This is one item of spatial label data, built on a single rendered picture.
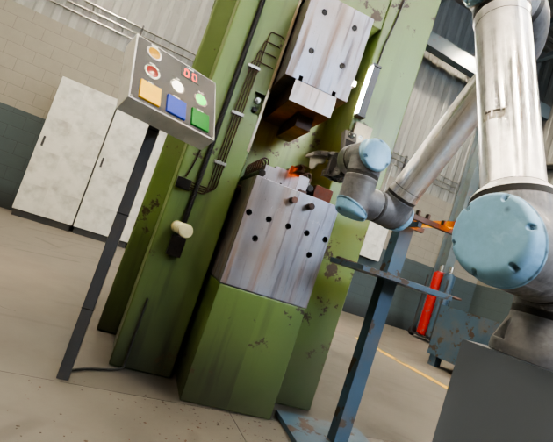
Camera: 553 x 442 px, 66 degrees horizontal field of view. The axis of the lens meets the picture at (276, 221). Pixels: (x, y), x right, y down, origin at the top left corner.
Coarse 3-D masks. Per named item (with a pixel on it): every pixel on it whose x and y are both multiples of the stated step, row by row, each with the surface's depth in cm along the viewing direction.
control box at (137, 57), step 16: (128, 48) 147; (144, 48) 145; (160, 48) 151; (128, 64) 142; (144, 64) 143; (160, 64) 148; (176, 64) 155; (128, 80) 137; (160, 80) 146; (176, 80) 151; (192, 80) 158; (208, 80) 165; (128, 96) 134; (176, 96) 149; (192, 96) 155; (208, 96) 161; (128, 112) 140; (144, 112) 140; (160, 112) 141; (208, 112) 158; (160, 128) 148; (176, 128) 148; (192, 128) 149; (192, 144) 156; (208, 144) 157
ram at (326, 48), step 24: (312, 0) 181; (336, 0) 184; (312, 24) 181; (336, 24) 185; (360, 24) 188; (288, 48) 191; (312, 48) 182; (336, 48) 185; (360, 48) 188; (288, 72) 179; (312, 72) 182; (336, 72) 185; (336, 96) 185
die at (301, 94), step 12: (300, 84) 180; (276, 96) 205; (288, 96) 181; (300, 96) 180; (312, 96) 182; (324, 96) 184; (276, 108) 196; (288, 108) 189; (300, 108) 184; (312, 108) 182; (324, 108) 184; (264, 120) 219; (276, 120) 212; (324, 120) 190
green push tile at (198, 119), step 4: (192, 108) 152; (192, 112) 151; (196, 112) 152; (200, 112) 154; (192, 116) 150; (196, 116) 152; (200, 116) 153; (204, 116) 155; (208, 116) 156; (192, 120) 149; (196, 120) 151; (200, 120) 152; (204, 120) 154; (208, 120) 156; (192, 124) 149; (196, 124) 150; (200, 124) 152; (204, 124) 153; (208, 124) 155; (200, 128) 151; (204, 128) 152; (208, 128) 154
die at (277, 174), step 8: (264, 168) 177; (272, 168) 178; (280, 168) 179; (288, 168) 180; (264, 176) 177; (272, 176) 178; (280, 176) 179; (288, 176) 180; (296, 176) 181; (304, 176) 182; (288, 184) 180; (296, 184) 181; (304, 184) 182
